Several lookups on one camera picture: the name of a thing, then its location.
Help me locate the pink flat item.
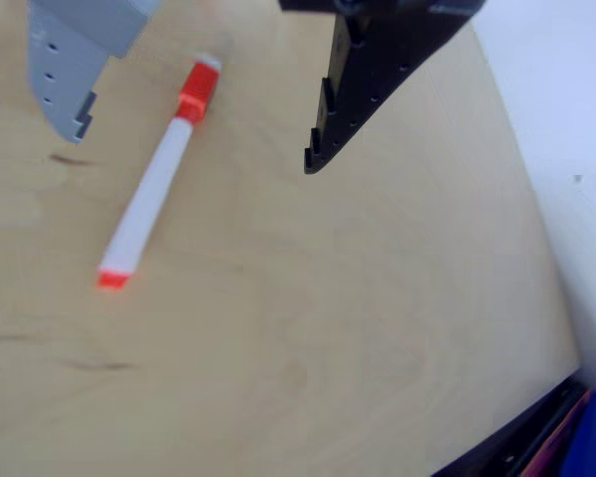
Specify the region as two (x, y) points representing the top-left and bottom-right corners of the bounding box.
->
(519, 392), (592, 477)

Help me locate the white marker pen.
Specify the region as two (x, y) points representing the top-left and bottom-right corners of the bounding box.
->
(94, 53), (224, 291)

